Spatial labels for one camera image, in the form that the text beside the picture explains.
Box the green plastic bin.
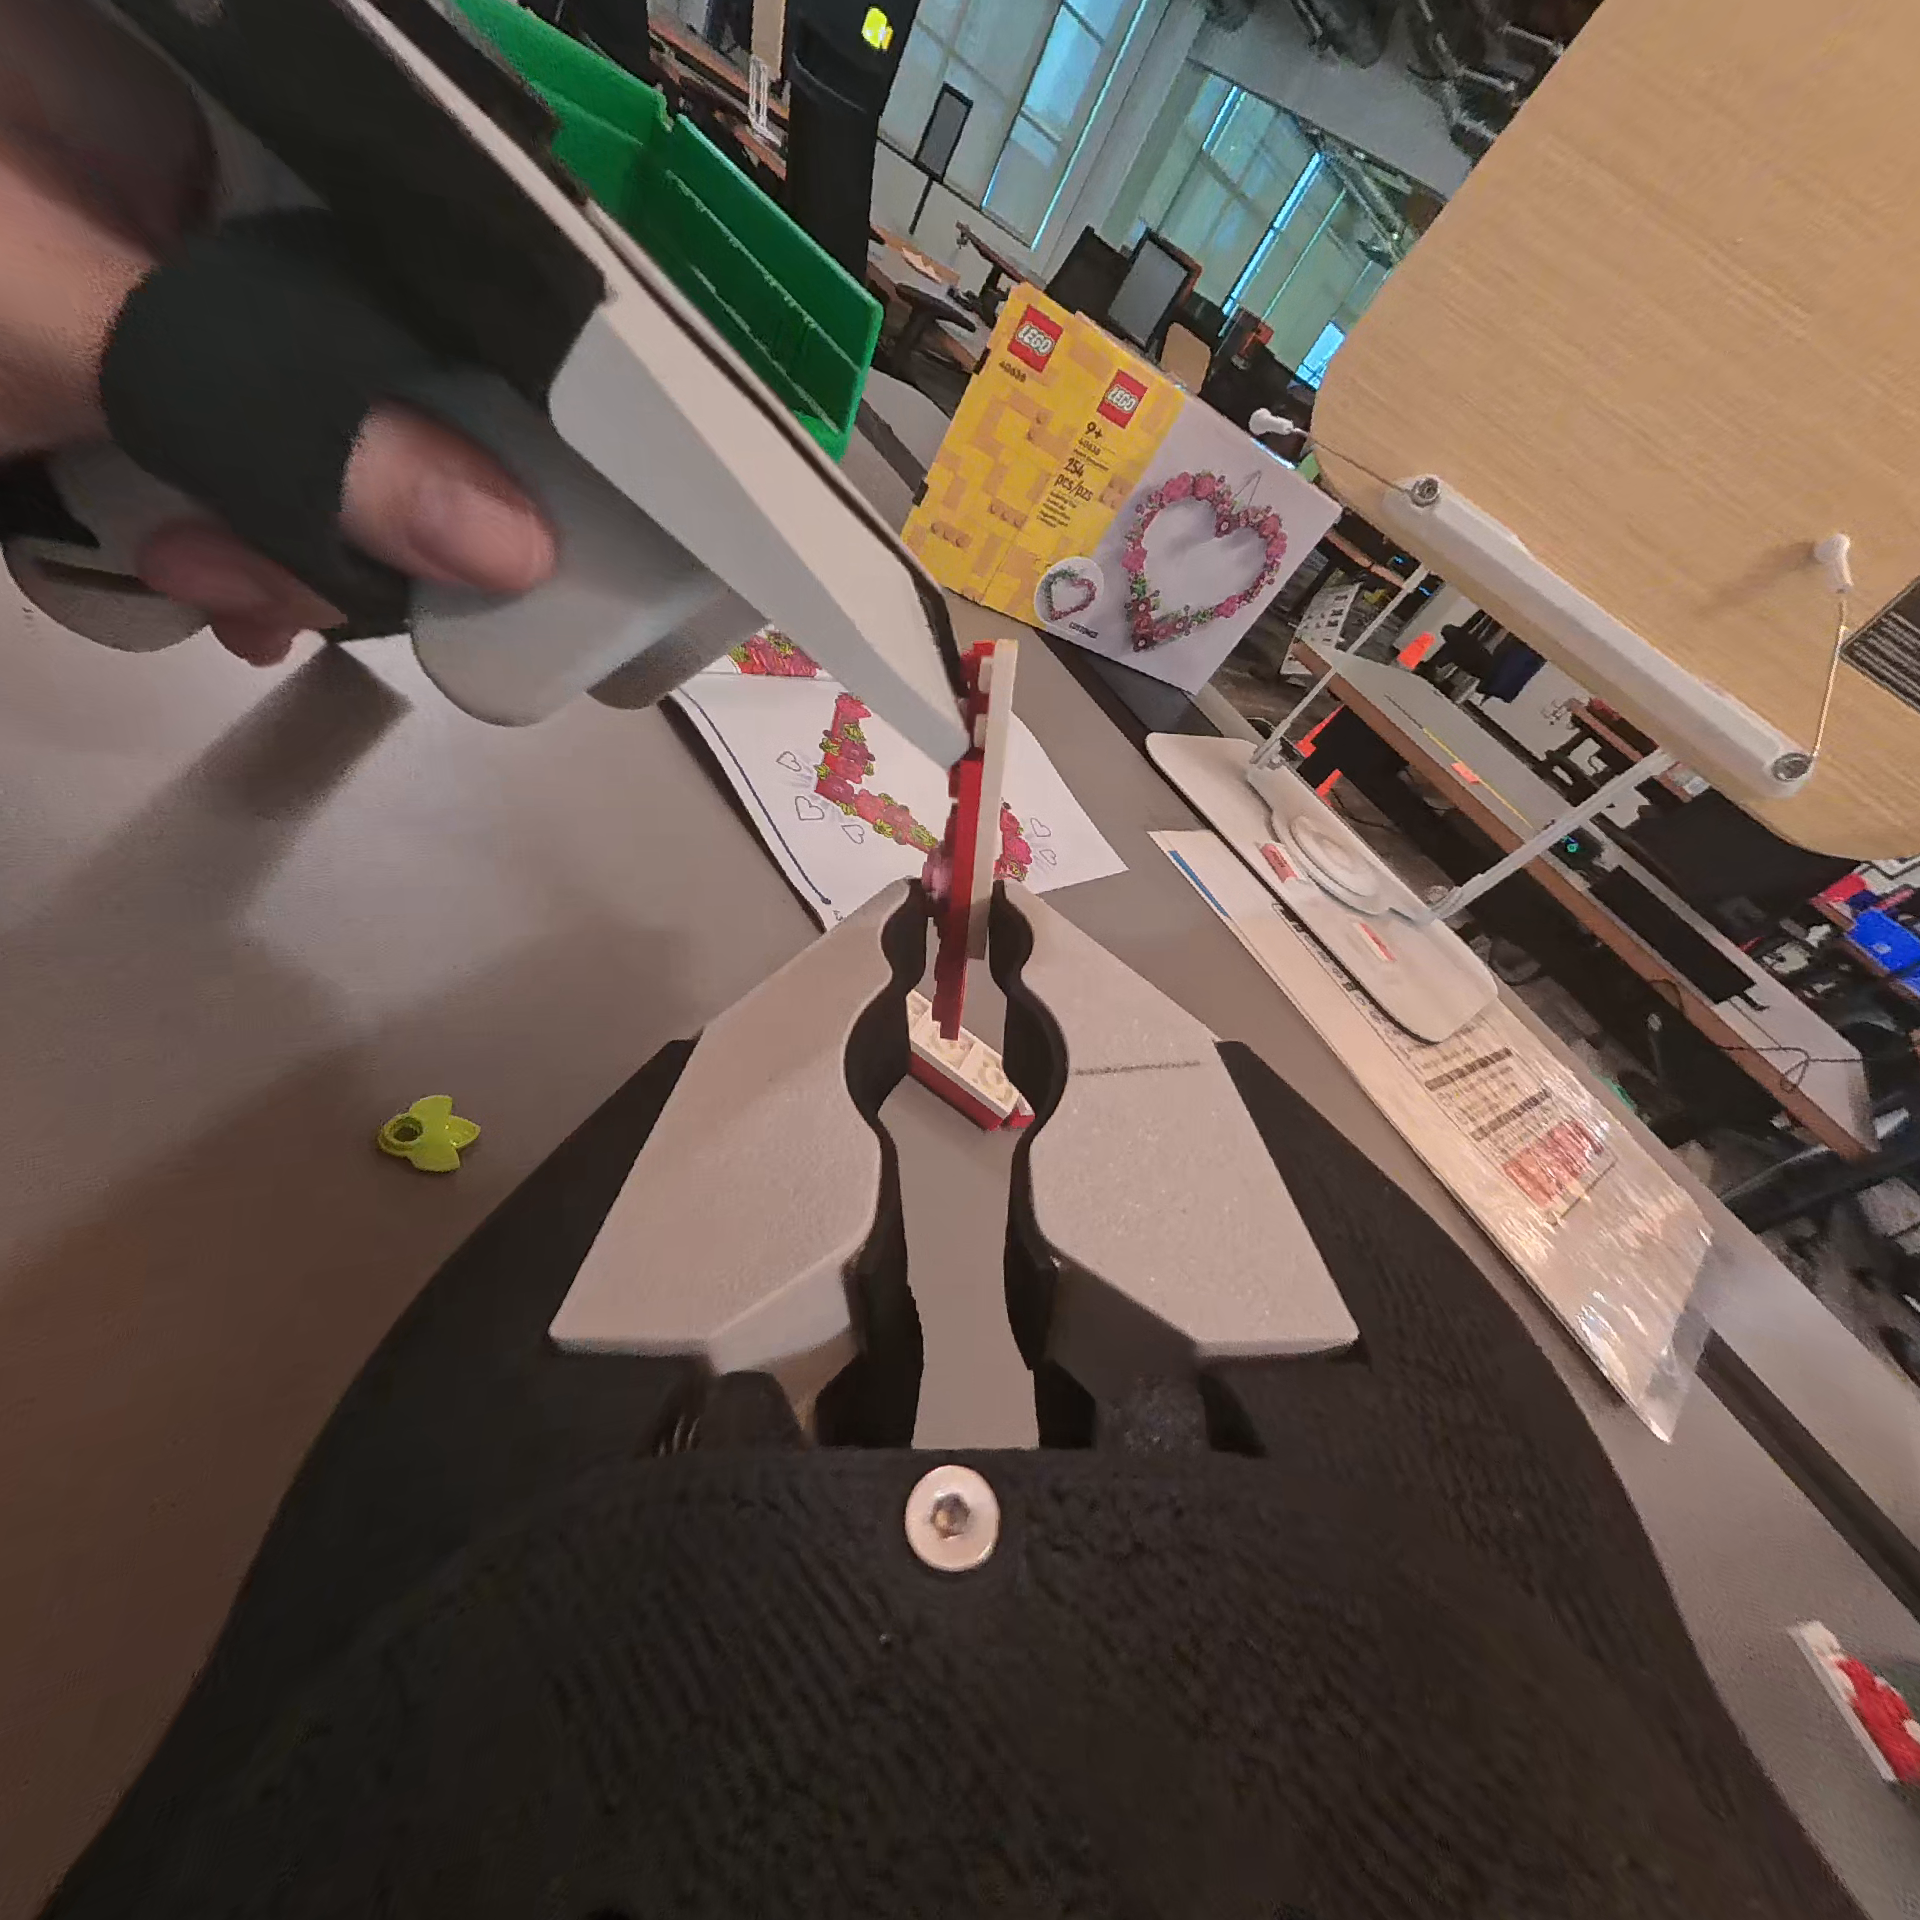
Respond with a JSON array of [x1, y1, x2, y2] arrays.
[[450, 0, 888, 463]]

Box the yellow and white lego box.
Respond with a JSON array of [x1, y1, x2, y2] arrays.
[[902, 279, 1345, 698]]

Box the white lamp stand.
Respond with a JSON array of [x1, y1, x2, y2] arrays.
[[1145, 567, 1705, 1048]]

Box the wooden lamp panel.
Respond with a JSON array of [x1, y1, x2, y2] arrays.
[[1311, 0, 1920, 862]]

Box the heart print instruction booklet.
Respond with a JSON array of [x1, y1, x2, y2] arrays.
[[663, 632, 1129, 931]]

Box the laminated paper sheet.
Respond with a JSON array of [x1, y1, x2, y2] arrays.
[[1151, 827, 1716, 1444]]

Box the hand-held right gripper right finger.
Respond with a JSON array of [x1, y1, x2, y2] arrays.
[[988, 886, 1366, 1361]]

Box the red lego strip with flowers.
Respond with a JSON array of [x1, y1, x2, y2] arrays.
[[920, 641, 1024, 1052]]

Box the person's left hand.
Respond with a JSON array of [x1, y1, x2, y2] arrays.
[[0, 0, 558, 672]]

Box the lime green lego leaf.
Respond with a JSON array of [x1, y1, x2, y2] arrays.
[[376, 1092, 486, 1178]]

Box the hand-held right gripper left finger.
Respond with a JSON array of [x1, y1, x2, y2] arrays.
[[551, 880, 921, 1377]]

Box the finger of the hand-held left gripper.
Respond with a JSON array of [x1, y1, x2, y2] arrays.
[[546, 298, 979, 768], [346, 0, 962, 687]]

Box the long wooden edged desk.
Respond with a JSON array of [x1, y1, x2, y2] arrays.
[[1294, 638, 1884, 1164]]

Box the black computer monitor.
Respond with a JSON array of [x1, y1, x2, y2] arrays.
[[1111, 228, 1204, 354]]

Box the red lego heart frame section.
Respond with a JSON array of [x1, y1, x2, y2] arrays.
[[1786, 1618, 1920, 1788]]

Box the blue storage bin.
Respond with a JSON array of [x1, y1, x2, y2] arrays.
[[1809, 867, 1920, 1000]]

